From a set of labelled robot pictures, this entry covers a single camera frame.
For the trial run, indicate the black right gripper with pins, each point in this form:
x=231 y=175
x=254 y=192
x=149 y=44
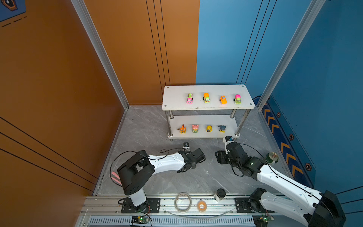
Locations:
x=220 y=156

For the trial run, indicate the orange yellow dragon figure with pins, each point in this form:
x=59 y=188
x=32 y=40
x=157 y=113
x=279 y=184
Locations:
x=182 y=129

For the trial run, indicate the blue yellow duck figure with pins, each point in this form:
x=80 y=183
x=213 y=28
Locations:
x=222 y=128

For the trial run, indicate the pink green monster figure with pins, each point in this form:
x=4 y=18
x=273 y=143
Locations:
x=195 y=128

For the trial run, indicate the yellow banana figure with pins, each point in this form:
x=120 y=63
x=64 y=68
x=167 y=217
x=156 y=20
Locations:
x=209 y=128

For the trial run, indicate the pink green toy car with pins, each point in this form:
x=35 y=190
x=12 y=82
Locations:
x=237 y=99

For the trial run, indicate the pink black toy car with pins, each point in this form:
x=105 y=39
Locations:
x=189 y=98

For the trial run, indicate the green orange toy car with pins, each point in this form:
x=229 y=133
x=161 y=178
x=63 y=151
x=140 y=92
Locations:
x=206 y=98

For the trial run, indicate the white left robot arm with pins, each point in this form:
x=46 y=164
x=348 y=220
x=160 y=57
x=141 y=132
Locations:
x=136 y=171

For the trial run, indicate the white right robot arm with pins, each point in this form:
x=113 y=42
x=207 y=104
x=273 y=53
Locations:
x=308 y=206

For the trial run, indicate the white two-tier metal shelf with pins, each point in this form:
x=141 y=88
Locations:
x=178 y=112

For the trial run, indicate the clear tape roll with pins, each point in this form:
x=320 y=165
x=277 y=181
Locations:
x=183 y=202

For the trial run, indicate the green beverage can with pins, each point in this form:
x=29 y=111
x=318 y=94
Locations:
x=272 y=158

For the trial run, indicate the black lidded paper cup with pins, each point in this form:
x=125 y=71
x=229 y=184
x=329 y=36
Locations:
x=219 y=195

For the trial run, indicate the tan tape roll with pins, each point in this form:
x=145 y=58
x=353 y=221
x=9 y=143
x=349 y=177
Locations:
x=202 y=206

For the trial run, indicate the green circuit board right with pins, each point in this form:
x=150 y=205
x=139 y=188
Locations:
x=262 y=221

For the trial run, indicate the green circuit board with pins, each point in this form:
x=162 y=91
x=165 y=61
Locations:
x=262 y=221
x=140 y=221

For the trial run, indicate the green circuit board left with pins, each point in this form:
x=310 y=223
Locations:
x=140 y=221

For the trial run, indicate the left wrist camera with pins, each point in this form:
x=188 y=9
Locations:
x=186 y=146

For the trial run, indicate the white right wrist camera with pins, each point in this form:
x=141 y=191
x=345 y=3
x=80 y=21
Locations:
x=227 y=140

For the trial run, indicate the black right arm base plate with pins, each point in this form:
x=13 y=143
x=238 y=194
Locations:
x=248 y=205

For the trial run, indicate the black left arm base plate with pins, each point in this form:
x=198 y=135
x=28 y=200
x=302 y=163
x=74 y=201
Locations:
x=151 y=205

